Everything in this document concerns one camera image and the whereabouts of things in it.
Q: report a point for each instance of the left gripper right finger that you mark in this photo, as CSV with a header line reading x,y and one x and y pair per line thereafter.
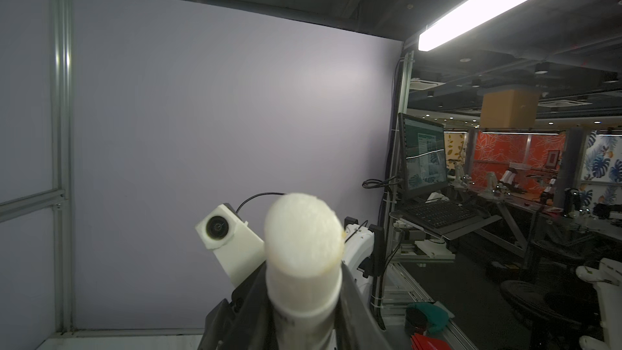
x,y
355,327

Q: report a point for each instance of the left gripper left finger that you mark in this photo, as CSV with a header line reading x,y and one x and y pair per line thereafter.
x,y
244,321

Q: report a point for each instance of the white glue stick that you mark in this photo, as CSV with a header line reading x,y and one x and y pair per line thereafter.
x,y
304,244

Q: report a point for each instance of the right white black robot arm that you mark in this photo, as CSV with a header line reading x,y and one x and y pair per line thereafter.
x,y
364,254

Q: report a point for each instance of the black keyboard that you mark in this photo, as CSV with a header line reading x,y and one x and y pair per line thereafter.
x,y
438,214

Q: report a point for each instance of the computer monitor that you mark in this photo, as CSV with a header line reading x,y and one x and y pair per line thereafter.
x,y
422,156

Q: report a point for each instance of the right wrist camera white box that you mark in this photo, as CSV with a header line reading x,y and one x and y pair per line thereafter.
x,y
238,249

